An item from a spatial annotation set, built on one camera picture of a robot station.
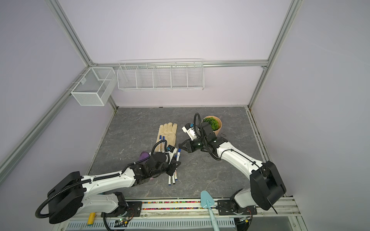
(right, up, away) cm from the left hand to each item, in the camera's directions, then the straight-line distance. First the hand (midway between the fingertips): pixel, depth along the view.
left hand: (179, 164), depth 80 cm
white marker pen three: (-1, +4, -1) cm, 5 cm away
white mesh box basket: (-60, +48, +18) cm, 79 cm away
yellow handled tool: (-43, -24, -10) cm, 50 cm away
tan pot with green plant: (+23, +23, +18) cm, 37 cm away
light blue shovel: (+15, -17, -6) cm, 24 cm away
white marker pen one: (-15, +12, +21) cm, 28 cm away
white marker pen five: (-4, -9, +3) cm, 10 cm away
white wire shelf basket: (-14, +57, +19) cm, 61 cm away
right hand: (+1, +9, -2) cm, 9 cm away
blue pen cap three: (0, +9, -3) cm, 9 cm away
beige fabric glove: (-9, +17, +25) cm, 32 cm away
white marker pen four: (-6, -10, +2) cm, 12 cm away
